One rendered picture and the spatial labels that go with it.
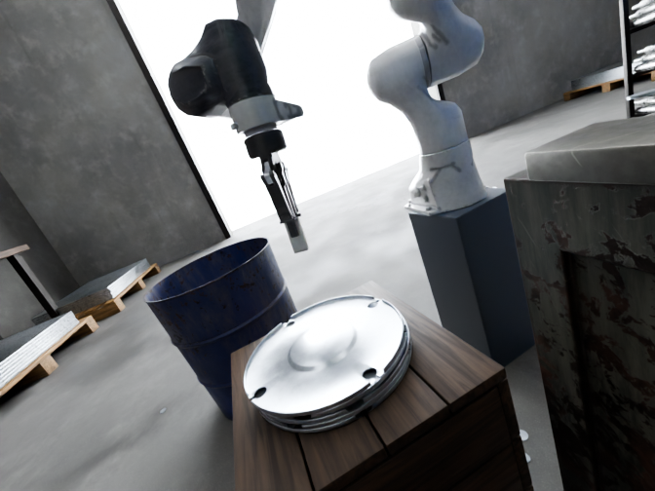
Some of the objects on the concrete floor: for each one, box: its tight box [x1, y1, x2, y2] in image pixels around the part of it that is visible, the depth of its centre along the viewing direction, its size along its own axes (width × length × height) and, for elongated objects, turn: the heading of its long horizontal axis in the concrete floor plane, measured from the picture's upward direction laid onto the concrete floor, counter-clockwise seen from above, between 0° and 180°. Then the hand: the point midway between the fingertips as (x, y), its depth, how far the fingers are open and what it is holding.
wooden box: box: [231, 281, 534, 491], centre depth 60 cm, size 40×38×35 cm
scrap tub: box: [142, 237, 298, 421], centre depth 108 cm, size 42×42×48 cm
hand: (296, 235), depth 62 cm, fingers closed
